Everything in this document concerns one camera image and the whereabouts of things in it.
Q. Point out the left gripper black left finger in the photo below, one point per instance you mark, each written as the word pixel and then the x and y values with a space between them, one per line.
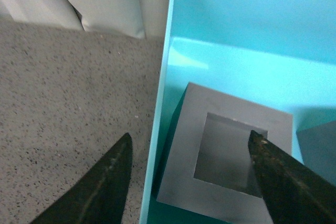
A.
pixel 100 195

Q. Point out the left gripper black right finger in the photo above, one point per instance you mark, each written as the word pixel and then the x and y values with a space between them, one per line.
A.
pixel 292 192

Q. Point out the gray block with round recess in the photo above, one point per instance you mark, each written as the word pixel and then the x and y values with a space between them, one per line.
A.
pixel 317 146

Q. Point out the gray block with square recess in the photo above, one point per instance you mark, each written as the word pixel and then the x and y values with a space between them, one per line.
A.
pixel 208 169

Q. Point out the light blue plastic box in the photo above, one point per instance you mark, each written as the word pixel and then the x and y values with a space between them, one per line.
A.
pixel 279 53

